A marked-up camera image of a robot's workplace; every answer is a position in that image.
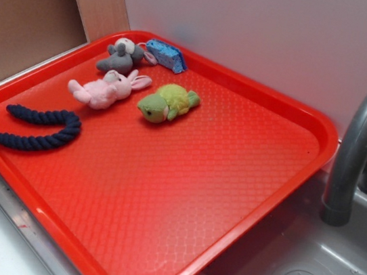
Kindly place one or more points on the green plush turtle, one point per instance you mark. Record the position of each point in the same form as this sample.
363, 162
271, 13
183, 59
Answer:
167, 103

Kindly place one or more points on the red plastic tray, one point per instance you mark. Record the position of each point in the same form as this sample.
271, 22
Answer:
123, 196

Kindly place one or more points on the blue sponge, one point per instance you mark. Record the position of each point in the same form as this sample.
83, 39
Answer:
167, 55

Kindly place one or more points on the pink plush bunny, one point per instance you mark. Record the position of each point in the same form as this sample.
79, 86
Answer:
102, 93

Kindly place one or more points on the gray plush mouse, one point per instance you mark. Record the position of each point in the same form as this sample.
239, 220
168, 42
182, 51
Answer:
124, 54

